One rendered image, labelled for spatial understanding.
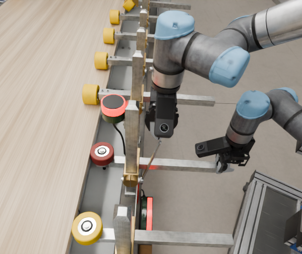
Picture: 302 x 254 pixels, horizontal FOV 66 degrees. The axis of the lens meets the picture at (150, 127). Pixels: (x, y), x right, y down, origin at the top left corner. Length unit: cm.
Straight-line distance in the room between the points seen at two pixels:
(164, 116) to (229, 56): 20
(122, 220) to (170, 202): 126
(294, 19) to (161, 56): 25
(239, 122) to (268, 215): 105
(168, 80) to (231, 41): 15
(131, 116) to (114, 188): 53
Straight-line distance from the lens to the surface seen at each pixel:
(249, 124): 69
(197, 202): 178
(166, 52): 50
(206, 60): 46
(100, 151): 82
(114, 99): 60
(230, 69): 45
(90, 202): 104
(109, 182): 108
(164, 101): 57
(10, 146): 92
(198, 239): 76
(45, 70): 122
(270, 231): 163
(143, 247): 153
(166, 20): 48
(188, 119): 226
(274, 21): 54
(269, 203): 171
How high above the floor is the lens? 156
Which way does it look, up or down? 47 degrees down
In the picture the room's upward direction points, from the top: 6 degrees clockwise
